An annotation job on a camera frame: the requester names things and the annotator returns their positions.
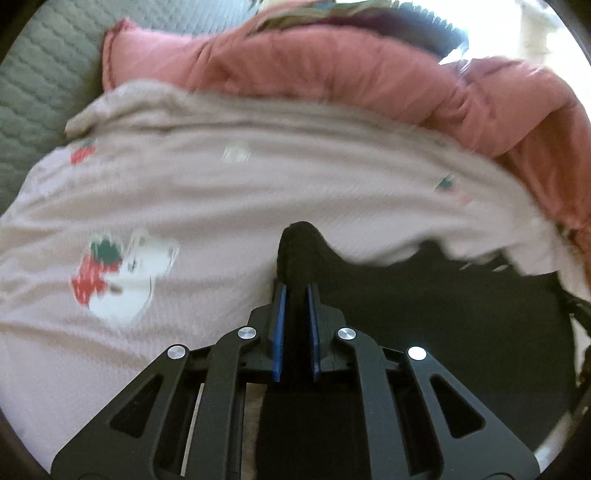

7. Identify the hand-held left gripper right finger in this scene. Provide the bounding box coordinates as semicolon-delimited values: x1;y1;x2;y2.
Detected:
306;282;539;480

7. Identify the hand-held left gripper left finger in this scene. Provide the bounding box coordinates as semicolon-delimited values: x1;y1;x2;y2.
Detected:
51;282;288;480

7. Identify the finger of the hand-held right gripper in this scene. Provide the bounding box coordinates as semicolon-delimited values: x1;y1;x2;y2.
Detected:
562;294;591;330

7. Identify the black printed t-shirt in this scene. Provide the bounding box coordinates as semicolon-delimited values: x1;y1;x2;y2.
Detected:
256;222;578;480

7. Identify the cream bed sheet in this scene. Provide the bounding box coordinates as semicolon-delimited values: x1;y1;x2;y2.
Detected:
545;222;591;298

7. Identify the strawberry print blanket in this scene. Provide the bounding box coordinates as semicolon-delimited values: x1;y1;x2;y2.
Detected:
0;80;578;476

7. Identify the salmon pink quilt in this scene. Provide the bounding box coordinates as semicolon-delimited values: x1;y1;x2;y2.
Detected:
102;18;591;232

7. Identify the dark blue cloth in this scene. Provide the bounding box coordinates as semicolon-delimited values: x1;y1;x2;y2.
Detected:
392;4;469;54

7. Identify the striped cloth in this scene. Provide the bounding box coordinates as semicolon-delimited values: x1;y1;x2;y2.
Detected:
249;0;398;28

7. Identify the grey quilted bed cover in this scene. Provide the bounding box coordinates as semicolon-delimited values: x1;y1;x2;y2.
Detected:
0;0;259;213

